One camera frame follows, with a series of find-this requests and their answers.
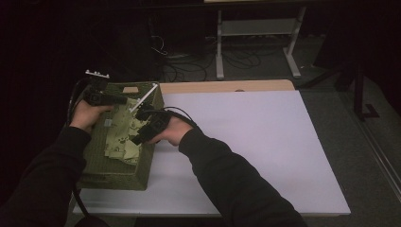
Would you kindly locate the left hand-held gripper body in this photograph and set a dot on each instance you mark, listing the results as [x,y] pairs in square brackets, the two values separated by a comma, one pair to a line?
[94,94]

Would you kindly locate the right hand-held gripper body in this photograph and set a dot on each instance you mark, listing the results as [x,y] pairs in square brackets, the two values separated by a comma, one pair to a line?
[154,123]

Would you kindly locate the yellow-green printed towel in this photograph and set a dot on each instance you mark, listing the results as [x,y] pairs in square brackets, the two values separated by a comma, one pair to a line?
[121,138]

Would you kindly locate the green woven basket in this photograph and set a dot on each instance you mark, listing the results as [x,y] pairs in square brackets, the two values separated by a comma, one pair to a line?
[104,170]

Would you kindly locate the person's right hand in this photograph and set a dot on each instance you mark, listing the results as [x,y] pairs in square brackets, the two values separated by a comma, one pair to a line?
[173,130]

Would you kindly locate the person's left hand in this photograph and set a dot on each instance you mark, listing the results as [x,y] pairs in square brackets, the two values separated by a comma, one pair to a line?
[86,116]

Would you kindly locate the black metal stand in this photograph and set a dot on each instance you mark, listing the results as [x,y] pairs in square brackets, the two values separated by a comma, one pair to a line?
[357,94]

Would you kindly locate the grey metal desk frame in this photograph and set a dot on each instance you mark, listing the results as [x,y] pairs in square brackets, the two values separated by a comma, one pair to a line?
[258,27]

